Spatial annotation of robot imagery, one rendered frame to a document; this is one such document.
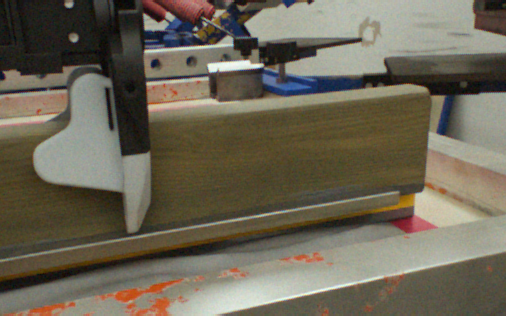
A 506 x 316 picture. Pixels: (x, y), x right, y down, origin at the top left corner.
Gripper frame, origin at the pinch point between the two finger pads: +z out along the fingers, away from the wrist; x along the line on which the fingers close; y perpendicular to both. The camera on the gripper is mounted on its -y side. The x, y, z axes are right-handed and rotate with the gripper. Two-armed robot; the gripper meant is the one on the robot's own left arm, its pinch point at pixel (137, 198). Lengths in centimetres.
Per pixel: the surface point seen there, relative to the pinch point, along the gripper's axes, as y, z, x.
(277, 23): -200, 7, -458
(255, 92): -24, 2, -45
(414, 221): -20.1, 4.7, 0.8
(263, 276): -4.5, 1.3, 10.2
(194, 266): -2.9, 4.4, 2.0
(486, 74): -83, 5, -61
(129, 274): 1.1, 4.4, 1.4
